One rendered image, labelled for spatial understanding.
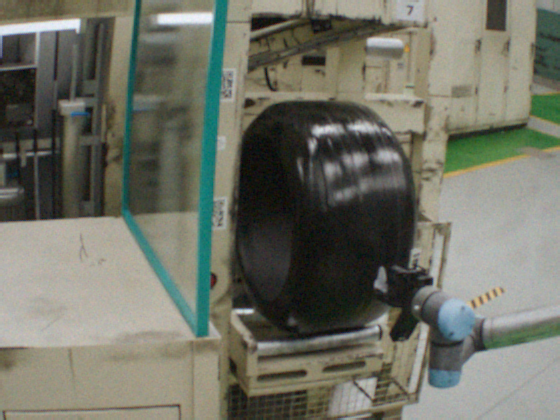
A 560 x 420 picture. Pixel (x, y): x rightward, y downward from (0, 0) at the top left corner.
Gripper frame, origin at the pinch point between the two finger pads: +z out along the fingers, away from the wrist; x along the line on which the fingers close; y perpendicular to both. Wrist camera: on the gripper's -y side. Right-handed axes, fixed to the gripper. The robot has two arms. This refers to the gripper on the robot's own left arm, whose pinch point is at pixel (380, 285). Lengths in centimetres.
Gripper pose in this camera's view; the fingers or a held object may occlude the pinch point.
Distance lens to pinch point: 192.0
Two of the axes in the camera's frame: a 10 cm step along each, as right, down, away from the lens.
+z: -3.7, -2.1, 9.1
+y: 0.3, -9.8, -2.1
